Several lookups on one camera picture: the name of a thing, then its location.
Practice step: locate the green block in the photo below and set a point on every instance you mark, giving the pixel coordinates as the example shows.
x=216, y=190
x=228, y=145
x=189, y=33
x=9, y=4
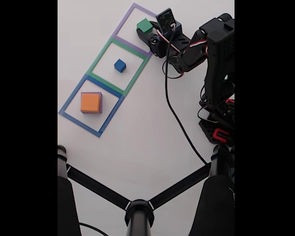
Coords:
x=144, y=25

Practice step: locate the small blue cube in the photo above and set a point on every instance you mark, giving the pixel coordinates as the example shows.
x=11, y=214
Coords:
x=119, y=65

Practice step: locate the large purple block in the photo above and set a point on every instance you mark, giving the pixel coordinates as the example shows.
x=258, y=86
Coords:
x=101, y=103

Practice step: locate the orange block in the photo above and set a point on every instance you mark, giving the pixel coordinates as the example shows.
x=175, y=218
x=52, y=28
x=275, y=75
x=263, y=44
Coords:
x=90, y=102

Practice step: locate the black tripod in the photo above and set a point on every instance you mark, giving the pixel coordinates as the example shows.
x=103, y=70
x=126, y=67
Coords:
x=138, y=216

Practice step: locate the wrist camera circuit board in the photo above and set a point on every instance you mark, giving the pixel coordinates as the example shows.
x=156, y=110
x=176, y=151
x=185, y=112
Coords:
x=166, y=20

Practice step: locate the purple tape square frame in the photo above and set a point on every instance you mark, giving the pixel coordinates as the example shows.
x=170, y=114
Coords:
x=125, y=19

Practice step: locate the green tape square frame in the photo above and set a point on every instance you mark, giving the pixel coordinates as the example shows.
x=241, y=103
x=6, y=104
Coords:
x=100, y=57

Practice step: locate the blue tape square frame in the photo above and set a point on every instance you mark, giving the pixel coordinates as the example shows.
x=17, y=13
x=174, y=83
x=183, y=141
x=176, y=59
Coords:
x=74, y=94

